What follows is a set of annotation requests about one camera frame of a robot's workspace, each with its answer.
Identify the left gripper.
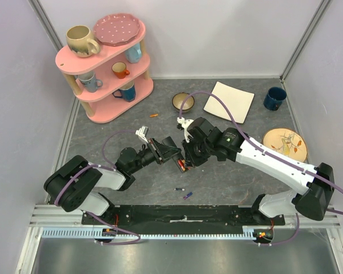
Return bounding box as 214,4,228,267
130,137,182,174

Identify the black remote control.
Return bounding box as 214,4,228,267
162,136,189,173

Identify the red orange battery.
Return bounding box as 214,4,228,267
177,159,186,172

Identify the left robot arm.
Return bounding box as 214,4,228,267
43,137,183,224

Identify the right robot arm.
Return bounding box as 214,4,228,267
177,117,334,225

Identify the blue purple battery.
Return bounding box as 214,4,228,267
183,192,193,200

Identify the beige brown ceramic bowl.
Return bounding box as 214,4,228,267
172,92,195,113

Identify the white square plate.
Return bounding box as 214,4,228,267
204,82,254,124

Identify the dark blue faceted mug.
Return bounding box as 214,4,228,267
112,81,136,102

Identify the pink three-tier shelf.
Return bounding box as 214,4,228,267
55,22,154,123

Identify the round wooden bird coaster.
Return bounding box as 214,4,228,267
262,128,308,162

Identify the navy blue cup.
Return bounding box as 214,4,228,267
263,87,287,111

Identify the orange mug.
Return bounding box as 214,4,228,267
111,62,130,79

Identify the grey blue mug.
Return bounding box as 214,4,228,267
78,71,103,92

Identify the light blue mug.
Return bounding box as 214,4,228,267
125,43,142,63

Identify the pink polka dot plate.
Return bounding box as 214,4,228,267
93,13,141,46

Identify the beige ceramic mug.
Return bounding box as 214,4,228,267
66,25,101,58

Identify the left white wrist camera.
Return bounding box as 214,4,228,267
135,126,149,144

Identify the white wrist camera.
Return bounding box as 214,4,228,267
135,126,149,144
177,117,194,143

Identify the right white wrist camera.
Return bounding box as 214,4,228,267
177,117,194,143

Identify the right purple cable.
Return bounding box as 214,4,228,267
178,91,343,247

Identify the purple cable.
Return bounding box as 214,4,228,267
54,130,142,245
178,91,343,247

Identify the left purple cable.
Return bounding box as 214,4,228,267
54,130,142,245

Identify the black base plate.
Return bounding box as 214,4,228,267
81,204,285,235

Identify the white slotted cable duct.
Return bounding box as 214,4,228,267
42,227,256,240

